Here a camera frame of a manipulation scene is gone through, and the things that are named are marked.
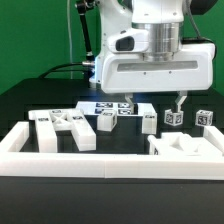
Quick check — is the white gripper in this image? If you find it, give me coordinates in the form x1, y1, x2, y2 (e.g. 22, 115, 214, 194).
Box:
101, 27, 215, 114

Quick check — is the white chair seat block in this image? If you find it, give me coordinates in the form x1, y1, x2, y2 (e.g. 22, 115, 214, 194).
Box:
148, 132, 223, 157

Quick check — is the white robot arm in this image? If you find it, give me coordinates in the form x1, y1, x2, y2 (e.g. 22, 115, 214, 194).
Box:
90, 0, 218, 100

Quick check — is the white tagged cube near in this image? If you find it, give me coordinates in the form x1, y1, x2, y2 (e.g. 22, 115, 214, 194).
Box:
164, 109, 184, 126

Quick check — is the white tagged cube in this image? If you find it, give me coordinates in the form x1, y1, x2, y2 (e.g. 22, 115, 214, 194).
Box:
195, 110, 213, 126
164, 109, 184, 126

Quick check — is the white tagged cube far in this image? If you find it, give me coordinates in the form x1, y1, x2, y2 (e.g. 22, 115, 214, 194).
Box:
195, 110, 213, 126

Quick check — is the white tag marker sheet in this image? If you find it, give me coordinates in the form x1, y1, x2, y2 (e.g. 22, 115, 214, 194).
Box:
76, 101, 155, 117

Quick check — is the white chair back frame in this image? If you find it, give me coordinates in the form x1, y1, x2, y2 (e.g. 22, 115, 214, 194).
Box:
28, 109, 96, 153

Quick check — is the black cable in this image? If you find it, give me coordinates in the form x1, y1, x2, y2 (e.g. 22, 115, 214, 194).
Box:
38, 61, 96, 80

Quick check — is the white hanging cable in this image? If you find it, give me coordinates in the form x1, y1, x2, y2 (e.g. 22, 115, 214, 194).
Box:
66, 0, 74, 80

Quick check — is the white U-shaped fence frame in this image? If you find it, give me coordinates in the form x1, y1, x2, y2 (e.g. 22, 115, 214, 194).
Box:
0, 122, 224, 180

